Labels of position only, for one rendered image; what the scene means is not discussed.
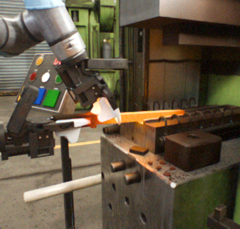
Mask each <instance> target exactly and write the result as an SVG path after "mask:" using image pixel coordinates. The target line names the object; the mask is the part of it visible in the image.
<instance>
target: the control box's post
mask: <svg viewBox="0 0 240 229"><path fill-rule="evenodd" d="M60 142H61V160H62V172H63V183H65V182H69V181H71V177H70V157H69V141H68V139H67V138H65V137H64V136H60ZM64 209H65V225H66V227H67V228H69V227H72V226H73V219H72V198H71V192H69V193H65V194H64Z"/></svg>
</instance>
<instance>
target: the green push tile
mask: <svg viewBox="0 0 240 229"><path fill-rule="evenodd" d="M59 95H60V91H58V90H49V91H48V93H47V95H46V98H45V100H44V102H43V105H44V106H49V107H52V108H55V106H56V104H57V101H58V98H59Z"/></svg>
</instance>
